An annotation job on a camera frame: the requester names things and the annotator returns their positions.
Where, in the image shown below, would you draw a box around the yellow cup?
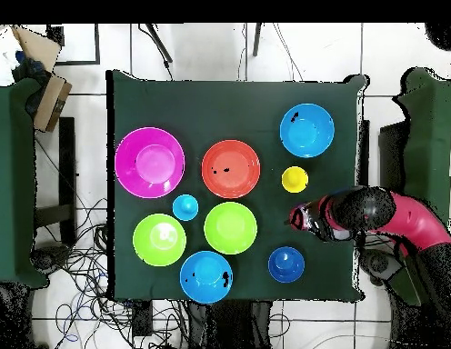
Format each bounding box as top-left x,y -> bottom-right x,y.
280,165 -> 309,194

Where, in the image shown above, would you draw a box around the small dark blue bowl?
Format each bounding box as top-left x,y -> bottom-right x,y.
267,245 -> 306,284

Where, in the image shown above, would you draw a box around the green bowl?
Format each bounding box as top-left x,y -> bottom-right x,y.
203,201 -> 258,255
132,213 -> 187,267

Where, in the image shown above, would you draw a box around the orange bowl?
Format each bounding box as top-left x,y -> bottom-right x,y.
200,139 -> 262,200

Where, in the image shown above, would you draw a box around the light blue bowl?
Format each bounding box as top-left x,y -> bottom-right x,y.
278,103 -> 336,159
179,250 -> 234,305

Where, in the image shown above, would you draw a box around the light blue cup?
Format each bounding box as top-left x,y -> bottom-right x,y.
171,194 -> 200,222

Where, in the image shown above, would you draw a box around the black metal stand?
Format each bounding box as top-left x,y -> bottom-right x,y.
356,119 -> 408,191
34,116 -> 78,248

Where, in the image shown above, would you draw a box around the dark green table cloth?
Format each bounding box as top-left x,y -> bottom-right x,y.
106,69 -> 368,303

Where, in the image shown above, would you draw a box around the green cloth side table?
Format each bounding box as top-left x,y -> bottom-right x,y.
388,66 -> 451,306
0,77 -> 48,290

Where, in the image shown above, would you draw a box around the pink bowl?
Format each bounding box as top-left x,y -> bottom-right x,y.
114,126 -> 185,200

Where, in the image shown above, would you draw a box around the black tripod leg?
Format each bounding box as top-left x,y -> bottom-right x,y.
252,23 -> 264,57
137,23 -> 175,81

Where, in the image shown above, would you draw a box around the brown cardboard box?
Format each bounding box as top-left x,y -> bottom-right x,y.
32,72 -> 73,133

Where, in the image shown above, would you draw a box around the brown cardboard sheet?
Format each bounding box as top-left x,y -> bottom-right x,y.
10,25 -> 62,73

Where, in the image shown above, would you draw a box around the black pedestal leg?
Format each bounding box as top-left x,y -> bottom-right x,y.
30,245 -> 72,274
358,249 -> 404,288

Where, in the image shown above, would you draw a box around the tangled floor cables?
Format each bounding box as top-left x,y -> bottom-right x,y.
32,197 -> 190,349

